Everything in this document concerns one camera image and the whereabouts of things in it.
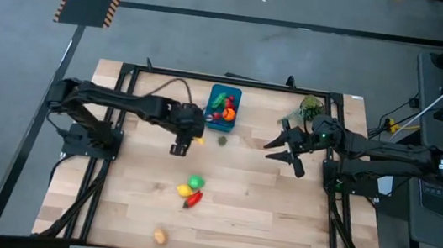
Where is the green pear toy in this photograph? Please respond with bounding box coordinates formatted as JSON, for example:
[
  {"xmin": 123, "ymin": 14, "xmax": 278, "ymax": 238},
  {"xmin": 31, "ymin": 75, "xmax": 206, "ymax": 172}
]
[{"xmin": 187, "ymin": 172, "xmax": 207, "ymax": 191}]

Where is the green bell pepper toy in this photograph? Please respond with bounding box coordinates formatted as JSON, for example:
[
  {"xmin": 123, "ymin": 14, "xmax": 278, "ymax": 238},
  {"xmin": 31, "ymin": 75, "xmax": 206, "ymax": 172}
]
[{"xmin": 211, "ymin": 91, "xmax": 229, "ymax": 111}]

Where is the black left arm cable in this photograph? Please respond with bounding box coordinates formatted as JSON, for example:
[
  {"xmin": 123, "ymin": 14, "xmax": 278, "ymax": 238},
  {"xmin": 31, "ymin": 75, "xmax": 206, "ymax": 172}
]
[{"xmin": 151, "ymin": 74, "xmax": 197, "ymax": 105}]

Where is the red chili pepper toy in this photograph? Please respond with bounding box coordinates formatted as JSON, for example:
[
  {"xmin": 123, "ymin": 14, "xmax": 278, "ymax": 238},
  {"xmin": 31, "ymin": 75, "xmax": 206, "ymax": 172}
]
[{"xmin": 182, "ymin": 188, "xmax": 205, "ymax": 212}]

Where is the orange pumpkin toy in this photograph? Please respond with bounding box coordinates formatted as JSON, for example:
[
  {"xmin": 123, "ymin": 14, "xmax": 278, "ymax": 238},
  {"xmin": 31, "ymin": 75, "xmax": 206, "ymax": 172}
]
[{"xmin": 221, "ymin": 107, "xmax": 237, "ymax": 123}]

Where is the yellow lemon toy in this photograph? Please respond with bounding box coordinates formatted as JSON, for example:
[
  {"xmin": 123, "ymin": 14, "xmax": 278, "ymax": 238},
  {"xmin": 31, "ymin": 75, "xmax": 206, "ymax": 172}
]
[{"xmin": 176, "ymin": 182, "xmax": 196, "ymax": 199}]

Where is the potted green plant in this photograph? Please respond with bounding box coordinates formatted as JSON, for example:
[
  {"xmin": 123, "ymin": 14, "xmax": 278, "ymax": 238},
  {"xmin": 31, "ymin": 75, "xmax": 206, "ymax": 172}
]
[{"xmin": 278, "ymin": 90, "xmax": 330, "ymax": 132}]

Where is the yellow plug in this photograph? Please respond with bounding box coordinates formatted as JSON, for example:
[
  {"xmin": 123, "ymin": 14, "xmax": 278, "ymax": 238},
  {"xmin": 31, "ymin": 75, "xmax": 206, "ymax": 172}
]
[{"xmin": 385, "ymin": 117, "xmax": 402, "ymax": 134}]

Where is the black aluminium table frame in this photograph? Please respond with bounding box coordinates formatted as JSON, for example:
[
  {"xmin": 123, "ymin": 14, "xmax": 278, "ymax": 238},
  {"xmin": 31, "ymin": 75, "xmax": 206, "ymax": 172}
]
[{"xmin": 30, "ymin": 46, "xmax": 407, "ymax": 248}]

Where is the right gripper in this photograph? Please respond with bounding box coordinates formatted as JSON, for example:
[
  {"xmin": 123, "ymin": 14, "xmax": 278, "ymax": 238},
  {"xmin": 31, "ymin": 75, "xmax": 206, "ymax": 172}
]
[{"xmin": 260, "ymin": 115, "xmax": 324, "ymax": 182}]

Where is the brown potato toy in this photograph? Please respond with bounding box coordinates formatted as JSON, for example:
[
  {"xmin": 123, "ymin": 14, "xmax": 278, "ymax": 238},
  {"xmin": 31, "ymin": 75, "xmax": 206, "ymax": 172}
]
[{"xmin": 152, "ymin": 227, "xmax": 169, "ymax": 246}]

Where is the teal plastic tupperware container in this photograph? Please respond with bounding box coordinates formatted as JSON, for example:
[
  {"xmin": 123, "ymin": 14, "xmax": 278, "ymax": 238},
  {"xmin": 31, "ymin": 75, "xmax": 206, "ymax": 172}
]
[{"xmin": 202, "ymin": 82, "xmax": 245, "ymax": 135}]

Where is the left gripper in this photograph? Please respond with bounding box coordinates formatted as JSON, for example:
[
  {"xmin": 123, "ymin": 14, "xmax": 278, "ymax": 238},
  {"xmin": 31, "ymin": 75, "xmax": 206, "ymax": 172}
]
[{"xmin": 165, "ymin": 99, "xmax": 208, "ymax": 160}]

